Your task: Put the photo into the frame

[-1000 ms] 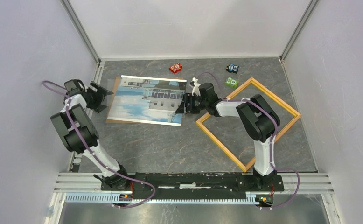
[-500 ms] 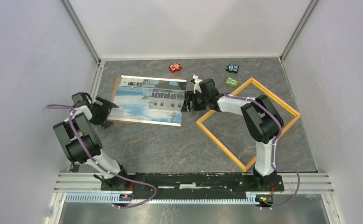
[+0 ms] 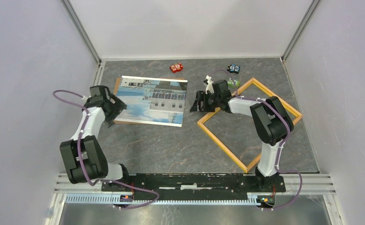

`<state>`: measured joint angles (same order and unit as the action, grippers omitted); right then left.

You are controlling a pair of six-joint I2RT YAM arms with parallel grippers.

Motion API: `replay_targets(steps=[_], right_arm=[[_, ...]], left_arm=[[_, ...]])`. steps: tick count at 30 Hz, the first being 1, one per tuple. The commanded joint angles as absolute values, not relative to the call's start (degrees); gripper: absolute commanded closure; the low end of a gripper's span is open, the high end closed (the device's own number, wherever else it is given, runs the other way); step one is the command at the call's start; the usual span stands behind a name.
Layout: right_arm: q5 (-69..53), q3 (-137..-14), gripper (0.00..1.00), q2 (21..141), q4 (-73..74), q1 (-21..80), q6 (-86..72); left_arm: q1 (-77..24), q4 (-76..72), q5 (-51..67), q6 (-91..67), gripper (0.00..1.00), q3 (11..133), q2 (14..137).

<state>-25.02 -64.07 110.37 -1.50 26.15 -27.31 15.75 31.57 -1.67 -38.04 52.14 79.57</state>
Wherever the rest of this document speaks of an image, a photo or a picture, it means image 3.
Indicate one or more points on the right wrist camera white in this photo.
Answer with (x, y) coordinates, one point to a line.
(209, 85)

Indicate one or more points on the black blue toy block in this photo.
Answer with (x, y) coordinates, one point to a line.
(233, 68)

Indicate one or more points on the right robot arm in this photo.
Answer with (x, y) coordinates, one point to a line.
(271, 120)

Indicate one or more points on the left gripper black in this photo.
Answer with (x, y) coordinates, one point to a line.
(118, 107)

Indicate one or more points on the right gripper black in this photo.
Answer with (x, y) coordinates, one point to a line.
(201, 96)

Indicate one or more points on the green toy block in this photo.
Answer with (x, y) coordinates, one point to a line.
(233, 83)

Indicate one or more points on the building photo print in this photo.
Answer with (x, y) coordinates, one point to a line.
(153, 101)

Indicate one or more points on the aluminium rail base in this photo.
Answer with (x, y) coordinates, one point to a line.
(312, 184)

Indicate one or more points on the brown cardboard backing board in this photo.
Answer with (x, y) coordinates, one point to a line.
(117, 87)

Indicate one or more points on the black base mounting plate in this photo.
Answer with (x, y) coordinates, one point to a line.
(202, 186)

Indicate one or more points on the wooden picture frame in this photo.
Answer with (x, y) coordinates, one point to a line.
(245, 167)

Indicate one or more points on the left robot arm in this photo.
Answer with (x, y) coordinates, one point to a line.
(82, 155)

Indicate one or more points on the red toy block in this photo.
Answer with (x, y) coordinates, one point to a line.
(177, 67)

